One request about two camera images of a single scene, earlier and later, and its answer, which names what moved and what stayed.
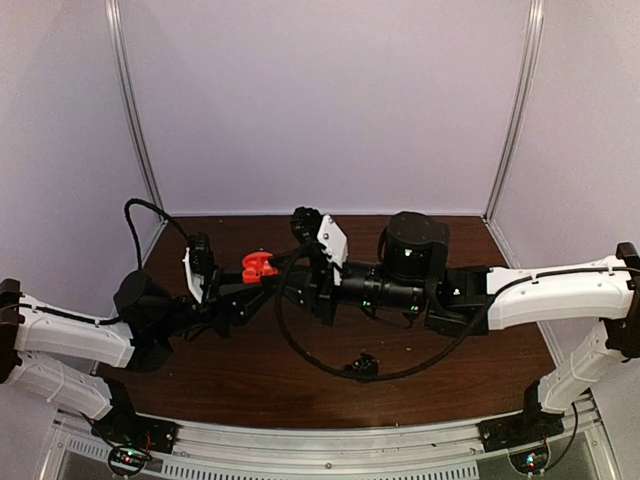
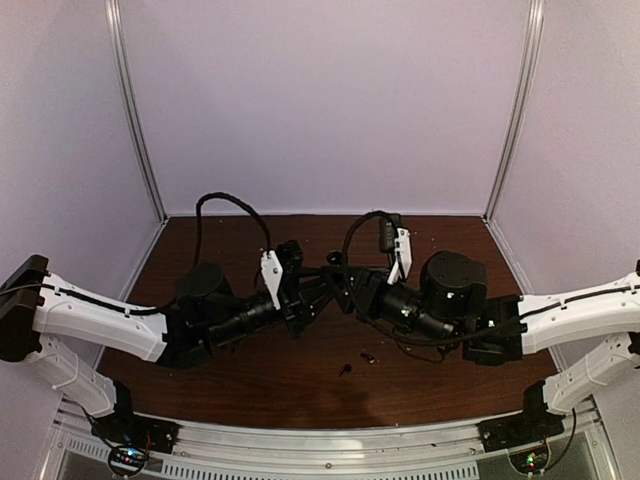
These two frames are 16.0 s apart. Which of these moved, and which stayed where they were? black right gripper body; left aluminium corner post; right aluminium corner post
Moved: black right gripper body
Stayed: right aluminium corner post; left aluminium corner post
